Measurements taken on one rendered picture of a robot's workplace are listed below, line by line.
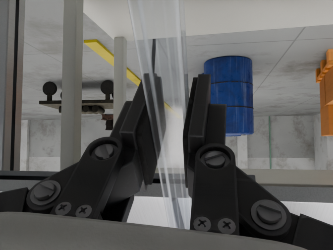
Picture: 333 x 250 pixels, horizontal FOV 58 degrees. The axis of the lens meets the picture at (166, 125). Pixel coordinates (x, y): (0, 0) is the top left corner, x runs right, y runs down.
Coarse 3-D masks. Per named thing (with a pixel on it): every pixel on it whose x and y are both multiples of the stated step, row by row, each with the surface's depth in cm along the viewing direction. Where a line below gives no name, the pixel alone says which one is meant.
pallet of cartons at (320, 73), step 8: (328, 56) 293; (328, 64) 294; (320, 72) 364; (328, 72) 312; (320, 80) 363; (328, 80) 313; (320, 88) 365; (328, 88) 314; (320, 96) 367; (328, 96) 315; (320, 104) 369; (328, 104) 326; (328, 112) 328; (328, 120) 329; (328, 128) 330
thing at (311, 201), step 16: (0, 176) 27; (16, 176) 26; (32, 176) 26; (48, 176) 26; (144, 192) 18; (160, 192) 18; (272, 192) 17; (288, 192) 16; (304, 192) 16; (320, 192) 16; (144, 208) 19; (160, 208) 18; (288, 208) 16; (304, 208) 16; (320, 208) 16; (160, 224) 20
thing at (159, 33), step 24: (144, 0) 8; (168, 0) 8; (144, 24) 8; (168, 24) 8; (144, 48) 9; (168, 48) 9; (144, 72) 9; (168, 72) 9; (168, 96) 10; (168, 120) 11; (168, 144) 12; (168, 168) 13; (168, 192) 14; (168, 216) 16
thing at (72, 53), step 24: (72, 0) 61; (72, 24) 61; (72, 48) 61; (120, 48) 88; (72, 72) 60; (120, 72) 87; (72, 96) 60; (120, 96) 86; (72, 120) 59; (72, 144) 59
